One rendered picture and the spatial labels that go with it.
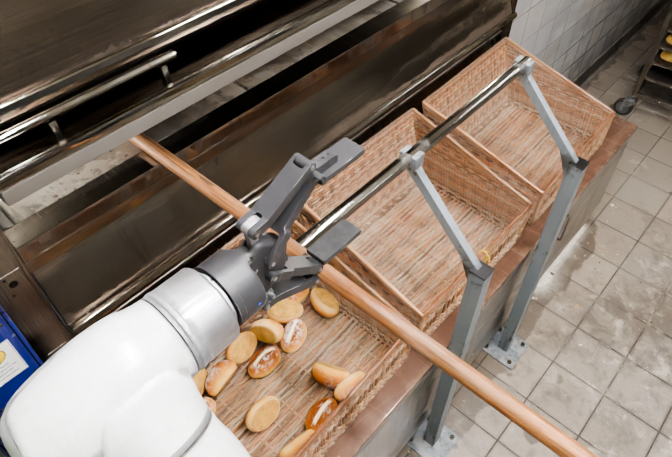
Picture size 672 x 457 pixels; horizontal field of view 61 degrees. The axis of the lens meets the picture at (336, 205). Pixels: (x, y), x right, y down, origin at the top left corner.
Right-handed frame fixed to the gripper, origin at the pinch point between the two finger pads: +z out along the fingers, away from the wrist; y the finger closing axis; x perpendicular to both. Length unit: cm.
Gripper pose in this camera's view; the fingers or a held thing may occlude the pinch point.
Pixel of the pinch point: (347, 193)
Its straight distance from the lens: 68.7
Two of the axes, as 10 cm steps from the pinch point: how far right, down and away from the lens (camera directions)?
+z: 6.7, -5.4, 5.1
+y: 0.0, 6.9, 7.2
